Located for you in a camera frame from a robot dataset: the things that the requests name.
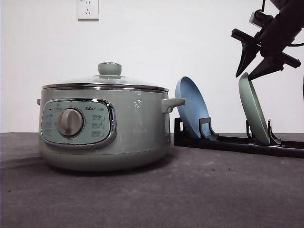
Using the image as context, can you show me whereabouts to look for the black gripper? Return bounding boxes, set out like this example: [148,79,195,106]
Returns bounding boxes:
[231,15,301,81]

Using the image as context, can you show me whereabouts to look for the green plate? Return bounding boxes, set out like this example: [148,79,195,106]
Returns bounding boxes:
[238,72,270,146]

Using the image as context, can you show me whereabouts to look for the glass steamer lid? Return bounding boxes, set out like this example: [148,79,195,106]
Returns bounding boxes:
[41,62,169,92]

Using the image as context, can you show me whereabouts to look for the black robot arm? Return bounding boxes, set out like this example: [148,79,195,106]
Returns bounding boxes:
[231,0,304,80]

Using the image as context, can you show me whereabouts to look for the blue plate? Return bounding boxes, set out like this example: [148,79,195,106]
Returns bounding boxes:
[175,76,210,138]

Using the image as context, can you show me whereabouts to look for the black plate rack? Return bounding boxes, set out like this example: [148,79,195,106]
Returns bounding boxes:
[174,118,304,158]

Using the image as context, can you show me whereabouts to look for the green electric steamer pot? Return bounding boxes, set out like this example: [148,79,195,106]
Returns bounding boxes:
[37,88,185,171]

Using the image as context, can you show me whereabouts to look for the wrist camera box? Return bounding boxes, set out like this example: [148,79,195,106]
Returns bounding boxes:
[249,10,274,28]

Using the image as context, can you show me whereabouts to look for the left white wall socket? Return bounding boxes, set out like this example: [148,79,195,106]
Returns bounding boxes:
[77,0,99,21]

